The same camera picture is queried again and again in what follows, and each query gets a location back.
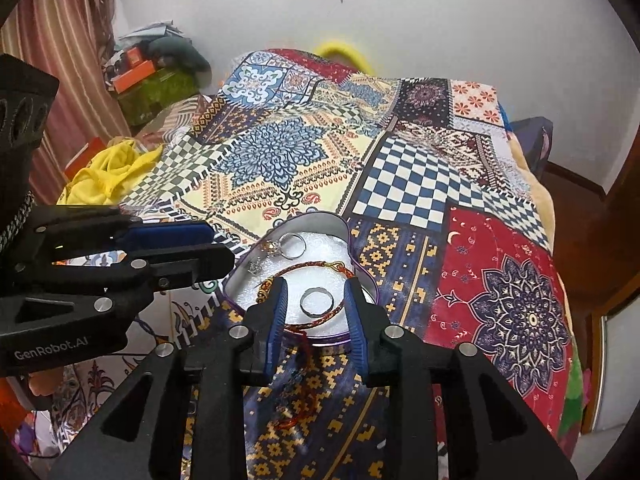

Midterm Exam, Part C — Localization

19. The thin silver ring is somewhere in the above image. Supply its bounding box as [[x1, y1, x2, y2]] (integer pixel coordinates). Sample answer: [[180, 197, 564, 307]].
[[280, 232, 308, 260]]

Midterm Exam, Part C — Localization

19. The red gold braided bracelet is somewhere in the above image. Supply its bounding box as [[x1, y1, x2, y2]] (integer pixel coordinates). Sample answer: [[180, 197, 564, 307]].
[[256, 259, 357, 431]]

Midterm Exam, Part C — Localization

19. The wooden furniture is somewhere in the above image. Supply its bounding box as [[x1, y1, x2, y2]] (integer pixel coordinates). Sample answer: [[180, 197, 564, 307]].
[[541, 159, 640, 437]]

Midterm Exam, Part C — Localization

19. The striped curtain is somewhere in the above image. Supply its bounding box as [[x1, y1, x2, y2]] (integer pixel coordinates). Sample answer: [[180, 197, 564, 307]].
[[0, 0, 133, 206]]

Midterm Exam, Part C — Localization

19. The yellow cloth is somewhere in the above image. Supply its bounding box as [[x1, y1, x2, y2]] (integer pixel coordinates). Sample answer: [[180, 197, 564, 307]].
[[56, 137, 165, 207]]

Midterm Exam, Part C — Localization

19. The pile of papers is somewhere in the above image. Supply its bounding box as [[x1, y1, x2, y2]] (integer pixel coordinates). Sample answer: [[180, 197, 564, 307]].
[[116, 21, 187, 53]]

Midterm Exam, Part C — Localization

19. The patchwork printed blanket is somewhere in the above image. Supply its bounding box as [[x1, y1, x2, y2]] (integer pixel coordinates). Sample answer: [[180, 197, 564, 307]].
[[120, 49, 576, 480]]

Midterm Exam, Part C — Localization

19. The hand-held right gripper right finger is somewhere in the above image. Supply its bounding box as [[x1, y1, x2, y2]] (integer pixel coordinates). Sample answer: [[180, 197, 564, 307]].
[[342, 276, 579, 480]]

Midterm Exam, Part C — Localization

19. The orange box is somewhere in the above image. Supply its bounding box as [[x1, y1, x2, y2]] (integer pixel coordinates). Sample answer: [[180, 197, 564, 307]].
[[111, 47, 157, 94], [64, 136, 109, 182]]

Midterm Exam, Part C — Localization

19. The dark teal cloth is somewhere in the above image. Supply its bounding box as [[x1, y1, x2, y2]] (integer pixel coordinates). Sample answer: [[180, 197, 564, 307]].
[[149, 37, 214, 75]]

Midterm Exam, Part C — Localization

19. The yellow hoop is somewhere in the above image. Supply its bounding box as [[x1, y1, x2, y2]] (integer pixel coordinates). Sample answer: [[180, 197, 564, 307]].
[[312, 40, 374, 74]]

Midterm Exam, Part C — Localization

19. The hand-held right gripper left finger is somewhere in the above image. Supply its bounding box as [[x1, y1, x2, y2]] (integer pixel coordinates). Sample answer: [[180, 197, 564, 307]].
[[47, 276, 290, 480]]

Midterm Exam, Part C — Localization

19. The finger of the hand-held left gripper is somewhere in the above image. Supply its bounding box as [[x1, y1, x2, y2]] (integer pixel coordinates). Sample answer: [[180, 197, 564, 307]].
[[0, 242, 237, 342], [20, 204, 215, 267]]

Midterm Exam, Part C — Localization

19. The wide silver band ring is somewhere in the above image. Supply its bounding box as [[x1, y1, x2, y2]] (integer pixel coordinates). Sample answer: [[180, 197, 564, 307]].
[[299, 287, 335, 318]]

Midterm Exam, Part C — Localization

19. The heart-shaped tin box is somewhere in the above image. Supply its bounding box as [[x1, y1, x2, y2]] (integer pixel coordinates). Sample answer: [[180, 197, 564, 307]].
[[221, 211, 382, 347]]

